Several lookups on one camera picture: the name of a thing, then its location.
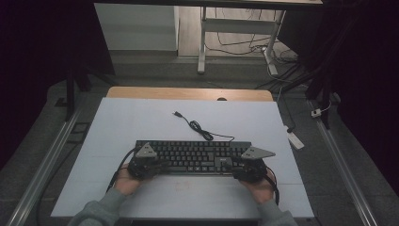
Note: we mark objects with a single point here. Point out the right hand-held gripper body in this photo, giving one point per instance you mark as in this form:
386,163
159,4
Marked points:
252,163

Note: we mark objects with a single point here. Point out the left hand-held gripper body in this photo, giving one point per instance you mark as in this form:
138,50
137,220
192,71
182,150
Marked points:
145,160

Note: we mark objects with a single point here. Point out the black computer keyboard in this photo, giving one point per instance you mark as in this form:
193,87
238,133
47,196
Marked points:
194,157

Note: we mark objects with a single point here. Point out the person's right hand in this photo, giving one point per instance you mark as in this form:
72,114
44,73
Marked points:
260,190

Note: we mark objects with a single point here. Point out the person's left hand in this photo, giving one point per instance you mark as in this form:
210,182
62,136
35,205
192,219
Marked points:
127,184

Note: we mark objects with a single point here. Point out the white table cover board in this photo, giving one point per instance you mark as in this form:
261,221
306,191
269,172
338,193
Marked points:
156,122

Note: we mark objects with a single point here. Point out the white power strip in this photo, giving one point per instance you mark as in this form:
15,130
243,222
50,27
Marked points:
295,139

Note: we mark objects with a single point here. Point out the wooden table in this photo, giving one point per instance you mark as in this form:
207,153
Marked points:
188,93

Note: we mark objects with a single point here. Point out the small white adapter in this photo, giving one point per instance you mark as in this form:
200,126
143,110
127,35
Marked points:
316,113

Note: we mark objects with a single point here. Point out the black metal stand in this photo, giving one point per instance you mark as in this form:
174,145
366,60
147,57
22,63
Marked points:
70,94
326,94

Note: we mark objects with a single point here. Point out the white cabinet panel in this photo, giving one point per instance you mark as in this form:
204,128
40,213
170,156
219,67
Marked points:
138,28

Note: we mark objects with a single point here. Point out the aluminium rail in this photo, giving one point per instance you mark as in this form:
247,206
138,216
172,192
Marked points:
44,169
345,169

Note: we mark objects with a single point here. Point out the white metal desk frame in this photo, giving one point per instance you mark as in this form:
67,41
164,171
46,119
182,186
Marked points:
238,26

